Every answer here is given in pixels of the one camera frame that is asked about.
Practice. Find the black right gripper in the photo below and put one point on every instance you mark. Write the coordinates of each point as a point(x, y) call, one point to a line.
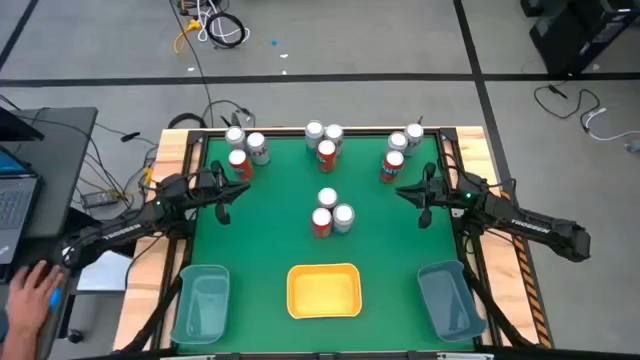
point(426, 218)

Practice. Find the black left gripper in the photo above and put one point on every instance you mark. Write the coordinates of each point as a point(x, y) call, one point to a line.
point(222, 215)

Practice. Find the red Fanta soda can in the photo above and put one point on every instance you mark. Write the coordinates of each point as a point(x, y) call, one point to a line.
point(326, 155)
point(241, 164)
point(321, 222)
point(392, 165)

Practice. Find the silver Diet Coke can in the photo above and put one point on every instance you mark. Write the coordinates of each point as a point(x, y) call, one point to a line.
point(257, 146)
point(334, 134)
point(414, 134)
point(327, 198)

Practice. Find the white Spindrift sparkling water can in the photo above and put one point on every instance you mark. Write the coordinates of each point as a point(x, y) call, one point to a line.
point(397, 141)
point(235, 135)
point(314, 131)
point(343, 216)

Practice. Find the dark blue plastic bin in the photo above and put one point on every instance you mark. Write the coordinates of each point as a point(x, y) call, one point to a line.
point(450, 305)

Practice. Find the light teal plastic bin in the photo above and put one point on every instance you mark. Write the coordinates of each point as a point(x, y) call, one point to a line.
point(200, 320)

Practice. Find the yellow plastic bin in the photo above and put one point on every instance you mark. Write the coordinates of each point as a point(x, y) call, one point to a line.
point(325, 295)

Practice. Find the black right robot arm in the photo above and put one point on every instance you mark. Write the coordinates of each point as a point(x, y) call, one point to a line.
point(530, 226)

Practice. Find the person's forearm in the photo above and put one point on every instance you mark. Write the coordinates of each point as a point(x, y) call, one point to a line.
point(15, 347)

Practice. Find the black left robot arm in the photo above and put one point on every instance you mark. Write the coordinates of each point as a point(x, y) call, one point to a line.
point(125, 230)

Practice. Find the green table mat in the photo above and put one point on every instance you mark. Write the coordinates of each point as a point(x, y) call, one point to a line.
point(240, 235)

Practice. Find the small black connector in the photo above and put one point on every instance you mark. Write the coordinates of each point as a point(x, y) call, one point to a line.
point(130, 136)

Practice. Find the black power adapter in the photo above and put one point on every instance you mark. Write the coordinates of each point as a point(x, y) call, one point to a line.
point(100, 199)

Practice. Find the black yellow hazard tape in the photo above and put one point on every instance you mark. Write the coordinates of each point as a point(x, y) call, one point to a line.
point(532, 290)

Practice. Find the dark grey desk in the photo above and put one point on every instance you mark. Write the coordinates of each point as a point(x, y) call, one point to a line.
point(60, 165)

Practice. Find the black caster wheel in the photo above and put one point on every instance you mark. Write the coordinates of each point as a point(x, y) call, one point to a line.
point(75, 336)

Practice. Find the grey laptop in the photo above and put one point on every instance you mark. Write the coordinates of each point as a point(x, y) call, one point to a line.
point(15, 210)

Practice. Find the black equipment case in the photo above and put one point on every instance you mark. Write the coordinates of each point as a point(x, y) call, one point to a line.
point(575, 40)

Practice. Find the small grey-blue object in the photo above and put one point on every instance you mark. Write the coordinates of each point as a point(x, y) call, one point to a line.
point(634, 146)

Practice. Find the black monitor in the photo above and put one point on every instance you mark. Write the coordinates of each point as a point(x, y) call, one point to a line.
point(15, 129)

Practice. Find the person's hand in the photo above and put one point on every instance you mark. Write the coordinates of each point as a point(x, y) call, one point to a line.
point(30, 300)

